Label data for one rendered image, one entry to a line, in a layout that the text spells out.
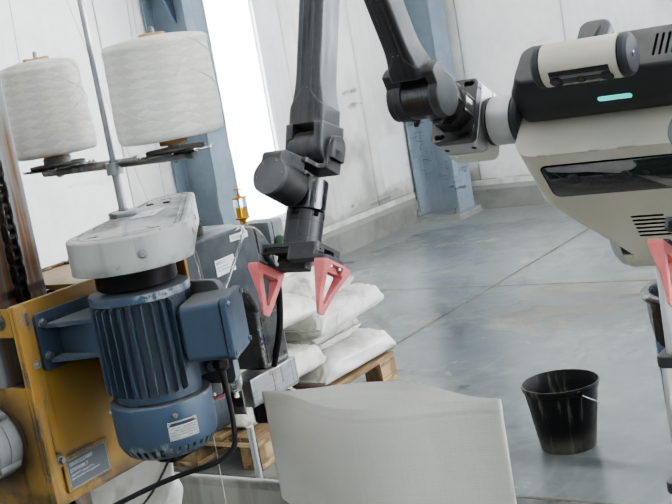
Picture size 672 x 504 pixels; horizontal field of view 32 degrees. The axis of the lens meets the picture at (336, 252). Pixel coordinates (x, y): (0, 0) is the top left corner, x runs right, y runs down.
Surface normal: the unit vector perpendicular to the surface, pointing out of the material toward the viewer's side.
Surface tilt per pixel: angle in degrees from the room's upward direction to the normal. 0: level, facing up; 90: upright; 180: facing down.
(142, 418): 92
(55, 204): 90
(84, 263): 90
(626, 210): 130
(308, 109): 69
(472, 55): 90
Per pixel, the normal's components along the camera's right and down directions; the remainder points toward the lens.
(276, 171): -0.55, -0.28
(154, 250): 0.53, 0.07
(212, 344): -0.15, 0.19
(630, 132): -0.48, -0.59
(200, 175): -0.54, 0.23
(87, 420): 0.83, -0.05
